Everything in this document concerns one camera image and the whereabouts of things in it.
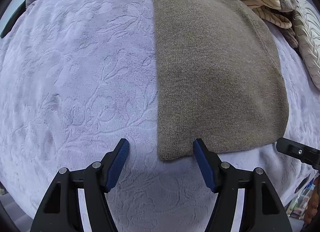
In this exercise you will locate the colourful boxes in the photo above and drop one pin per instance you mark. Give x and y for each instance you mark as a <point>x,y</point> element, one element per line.
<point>298,205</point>

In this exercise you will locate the cream ribbed cloth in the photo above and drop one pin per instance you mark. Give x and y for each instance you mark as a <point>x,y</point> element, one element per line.
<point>310,37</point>

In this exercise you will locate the person's right hand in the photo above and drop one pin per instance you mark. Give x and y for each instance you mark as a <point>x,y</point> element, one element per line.
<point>313,207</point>

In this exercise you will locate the black armrest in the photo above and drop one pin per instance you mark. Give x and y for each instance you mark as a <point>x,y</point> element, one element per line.
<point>10,24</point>

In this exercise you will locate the brown knit sweater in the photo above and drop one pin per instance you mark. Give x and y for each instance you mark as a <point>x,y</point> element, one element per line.
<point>212,72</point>

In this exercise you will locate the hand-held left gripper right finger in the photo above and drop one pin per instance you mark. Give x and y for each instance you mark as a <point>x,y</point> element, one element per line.
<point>206,164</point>

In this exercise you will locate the lavender embossed blanket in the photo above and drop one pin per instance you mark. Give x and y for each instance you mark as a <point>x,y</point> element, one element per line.
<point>75,72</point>

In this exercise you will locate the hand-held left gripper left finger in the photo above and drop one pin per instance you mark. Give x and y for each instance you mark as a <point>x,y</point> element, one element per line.
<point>116,164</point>

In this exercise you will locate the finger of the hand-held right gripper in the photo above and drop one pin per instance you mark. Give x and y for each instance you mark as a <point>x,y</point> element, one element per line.
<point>303,184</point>
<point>297,150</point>

